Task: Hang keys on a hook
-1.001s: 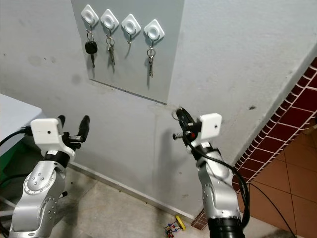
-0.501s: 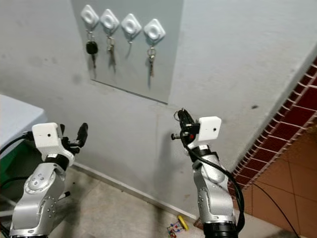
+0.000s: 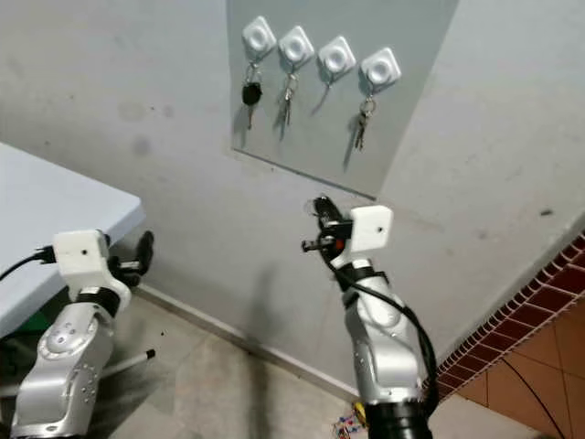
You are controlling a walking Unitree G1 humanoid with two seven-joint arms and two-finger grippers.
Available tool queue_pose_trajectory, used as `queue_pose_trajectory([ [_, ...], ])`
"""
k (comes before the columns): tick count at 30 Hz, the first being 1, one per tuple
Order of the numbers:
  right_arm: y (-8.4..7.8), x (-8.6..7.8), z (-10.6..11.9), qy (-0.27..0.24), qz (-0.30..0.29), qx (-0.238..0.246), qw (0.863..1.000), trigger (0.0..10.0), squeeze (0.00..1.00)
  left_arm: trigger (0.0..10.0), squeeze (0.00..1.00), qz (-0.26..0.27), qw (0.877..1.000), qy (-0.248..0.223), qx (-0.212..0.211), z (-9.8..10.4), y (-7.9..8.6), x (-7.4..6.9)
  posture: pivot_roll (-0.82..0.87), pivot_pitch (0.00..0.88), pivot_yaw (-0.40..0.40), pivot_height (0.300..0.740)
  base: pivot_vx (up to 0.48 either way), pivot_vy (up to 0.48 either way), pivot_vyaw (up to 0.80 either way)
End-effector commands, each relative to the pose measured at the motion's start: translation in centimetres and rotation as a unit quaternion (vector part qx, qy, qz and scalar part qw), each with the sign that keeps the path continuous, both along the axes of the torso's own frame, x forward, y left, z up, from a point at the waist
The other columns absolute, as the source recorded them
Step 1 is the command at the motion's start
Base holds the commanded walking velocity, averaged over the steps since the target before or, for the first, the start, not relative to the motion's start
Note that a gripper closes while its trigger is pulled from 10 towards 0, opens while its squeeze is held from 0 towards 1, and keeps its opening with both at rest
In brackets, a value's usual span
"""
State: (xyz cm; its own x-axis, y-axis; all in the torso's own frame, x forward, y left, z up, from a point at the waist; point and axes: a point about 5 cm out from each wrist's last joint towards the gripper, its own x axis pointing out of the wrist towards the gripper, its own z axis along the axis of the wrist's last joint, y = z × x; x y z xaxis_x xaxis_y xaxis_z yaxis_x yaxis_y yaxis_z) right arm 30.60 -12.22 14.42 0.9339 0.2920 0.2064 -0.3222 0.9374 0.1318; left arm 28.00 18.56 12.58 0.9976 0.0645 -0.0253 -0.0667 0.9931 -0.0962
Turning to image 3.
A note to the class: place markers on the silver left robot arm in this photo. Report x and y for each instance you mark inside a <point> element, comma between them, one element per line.
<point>64,375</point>

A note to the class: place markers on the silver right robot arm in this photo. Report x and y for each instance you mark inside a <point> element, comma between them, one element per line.
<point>388,357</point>

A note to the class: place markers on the hanging silver keys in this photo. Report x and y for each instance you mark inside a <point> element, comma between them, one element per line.
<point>363,123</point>
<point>289,97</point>

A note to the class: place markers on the white metal table leg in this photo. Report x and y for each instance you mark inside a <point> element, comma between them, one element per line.
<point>132,361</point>

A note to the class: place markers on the white plastic folding table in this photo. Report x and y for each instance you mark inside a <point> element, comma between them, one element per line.
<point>55,219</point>

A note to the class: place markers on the black car key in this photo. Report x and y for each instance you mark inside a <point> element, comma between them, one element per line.
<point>250,93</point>

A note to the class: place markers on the small colourful toy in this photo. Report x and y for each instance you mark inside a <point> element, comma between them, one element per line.
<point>349,421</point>

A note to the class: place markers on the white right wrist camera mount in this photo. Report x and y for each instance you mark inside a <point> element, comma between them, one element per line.
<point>372,229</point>

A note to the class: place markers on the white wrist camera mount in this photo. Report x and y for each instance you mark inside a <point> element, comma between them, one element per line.
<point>78,256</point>
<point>372,229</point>

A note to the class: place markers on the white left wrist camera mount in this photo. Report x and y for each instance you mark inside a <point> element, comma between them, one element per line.
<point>78,256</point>

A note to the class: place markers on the grey wall board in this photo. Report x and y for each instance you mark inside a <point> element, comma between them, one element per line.
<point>411,128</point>

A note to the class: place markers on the white square wall hook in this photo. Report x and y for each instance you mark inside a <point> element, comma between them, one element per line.
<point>259,37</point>
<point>380,69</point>
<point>336,57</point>
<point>296,46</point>

